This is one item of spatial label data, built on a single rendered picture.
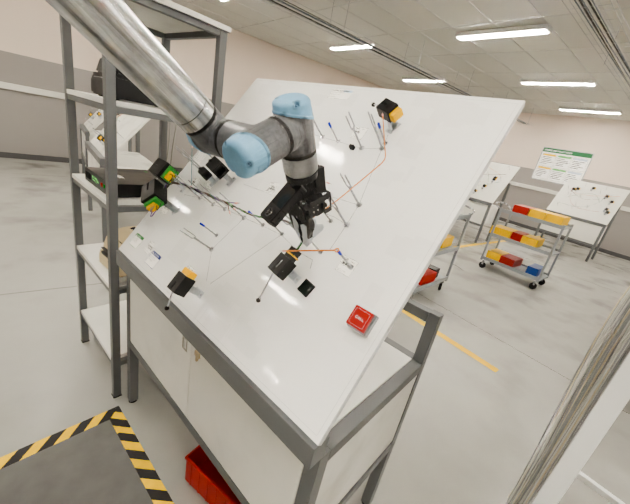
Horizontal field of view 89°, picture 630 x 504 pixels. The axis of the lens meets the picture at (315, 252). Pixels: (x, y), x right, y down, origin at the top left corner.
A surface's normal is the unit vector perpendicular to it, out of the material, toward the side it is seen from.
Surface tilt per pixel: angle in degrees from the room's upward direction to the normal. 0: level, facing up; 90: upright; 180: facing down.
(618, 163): 90
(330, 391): 53
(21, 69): 90
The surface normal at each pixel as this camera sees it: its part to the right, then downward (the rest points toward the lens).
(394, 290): -0.41, -0.45
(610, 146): -0.77, 0.07
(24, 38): 0.61, 0.39
